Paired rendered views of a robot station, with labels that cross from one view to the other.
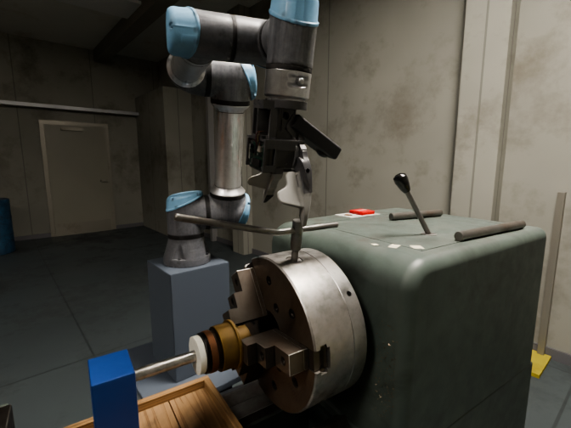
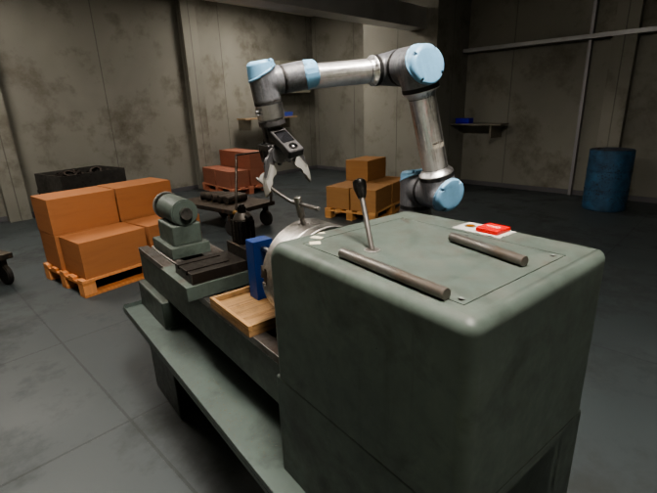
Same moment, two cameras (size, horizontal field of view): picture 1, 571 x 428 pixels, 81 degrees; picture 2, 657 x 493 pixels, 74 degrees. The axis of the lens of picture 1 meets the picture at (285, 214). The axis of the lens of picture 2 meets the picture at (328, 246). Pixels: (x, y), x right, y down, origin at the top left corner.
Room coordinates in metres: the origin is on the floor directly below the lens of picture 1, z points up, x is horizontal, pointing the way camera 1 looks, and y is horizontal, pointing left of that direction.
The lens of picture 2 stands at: (0.63, -1.25, 1.57)
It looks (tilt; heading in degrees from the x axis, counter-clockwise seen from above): 18 degrees down; 86
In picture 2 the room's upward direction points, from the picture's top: 2 degrees counter-clockwise
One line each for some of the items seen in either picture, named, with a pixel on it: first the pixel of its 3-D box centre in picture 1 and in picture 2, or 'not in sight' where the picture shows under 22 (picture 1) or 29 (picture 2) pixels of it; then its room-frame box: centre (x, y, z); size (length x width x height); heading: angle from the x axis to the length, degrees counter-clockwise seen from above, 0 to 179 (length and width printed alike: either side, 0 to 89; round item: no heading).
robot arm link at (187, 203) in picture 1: (187, 211); (416, 186); (1.08, 0.32, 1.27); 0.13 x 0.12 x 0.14; 111
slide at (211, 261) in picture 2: not in sight; (232, 260); (0.35, 0.52, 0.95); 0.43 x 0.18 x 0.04; 34
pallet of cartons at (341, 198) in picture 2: not in sight; (369, 186); (1.73, 5.15, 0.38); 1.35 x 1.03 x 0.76; 42
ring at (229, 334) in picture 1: (224, 346); not in sight; (0.59, 0.12, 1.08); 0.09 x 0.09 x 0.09; 34
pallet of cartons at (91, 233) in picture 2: not in sight; (123, 229); (-1.15, 3.22, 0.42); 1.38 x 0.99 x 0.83; 42
